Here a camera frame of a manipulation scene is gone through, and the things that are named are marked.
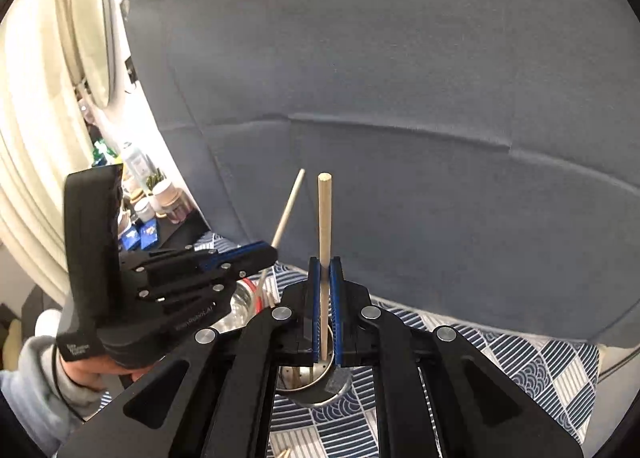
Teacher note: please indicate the green bottle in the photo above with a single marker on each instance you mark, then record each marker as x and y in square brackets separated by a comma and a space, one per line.
[105, 150]

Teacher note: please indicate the white plastic bottle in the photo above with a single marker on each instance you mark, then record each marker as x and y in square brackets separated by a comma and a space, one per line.
[134, 160]

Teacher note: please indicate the beige curtain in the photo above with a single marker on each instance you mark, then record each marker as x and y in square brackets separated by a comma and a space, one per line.
[30, 163]

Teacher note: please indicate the pink lidded jar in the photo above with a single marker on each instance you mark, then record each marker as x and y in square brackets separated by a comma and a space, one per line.
[172, 208]

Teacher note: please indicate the black wall socket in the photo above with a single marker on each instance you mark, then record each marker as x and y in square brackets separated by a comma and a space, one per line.
[131, 70]

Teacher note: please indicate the black side shelf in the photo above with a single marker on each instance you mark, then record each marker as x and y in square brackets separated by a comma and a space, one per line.
[185, 233]

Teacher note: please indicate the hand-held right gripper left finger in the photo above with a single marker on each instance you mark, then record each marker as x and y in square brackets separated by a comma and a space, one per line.
[315, 308]

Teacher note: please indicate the blue patterned tablecloth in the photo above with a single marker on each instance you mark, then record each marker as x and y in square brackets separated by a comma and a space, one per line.
[525, 373]

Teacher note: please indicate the black utensil holder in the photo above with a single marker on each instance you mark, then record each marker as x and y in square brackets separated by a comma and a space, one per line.
[340, 383]

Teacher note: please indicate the round wall mirror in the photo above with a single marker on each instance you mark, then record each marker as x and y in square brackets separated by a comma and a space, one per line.
[92, 28]

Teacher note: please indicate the red steel bowl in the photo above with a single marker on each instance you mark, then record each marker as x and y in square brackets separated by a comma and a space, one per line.
[240, 303]

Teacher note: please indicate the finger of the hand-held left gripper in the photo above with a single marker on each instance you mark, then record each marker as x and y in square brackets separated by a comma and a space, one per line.
[240, 255]
[200, 293]

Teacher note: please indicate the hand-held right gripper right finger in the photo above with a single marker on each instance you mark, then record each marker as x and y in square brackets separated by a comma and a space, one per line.
[336, 308]

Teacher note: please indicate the person's left hand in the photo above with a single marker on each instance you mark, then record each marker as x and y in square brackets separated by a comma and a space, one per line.
[95, 373]

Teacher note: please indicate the person's left forearm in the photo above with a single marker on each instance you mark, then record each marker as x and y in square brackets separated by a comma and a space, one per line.
[35, 388]

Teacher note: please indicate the grey backdrop cloth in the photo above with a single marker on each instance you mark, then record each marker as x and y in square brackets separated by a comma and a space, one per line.
[400, 113]

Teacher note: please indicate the light wooden chopstick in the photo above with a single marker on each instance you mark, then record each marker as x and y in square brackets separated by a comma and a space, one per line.
[325, 218]
[286, 210]

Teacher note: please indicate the white succulent pot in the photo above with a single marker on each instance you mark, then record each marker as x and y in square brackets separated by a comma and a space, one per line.
[156, 183]

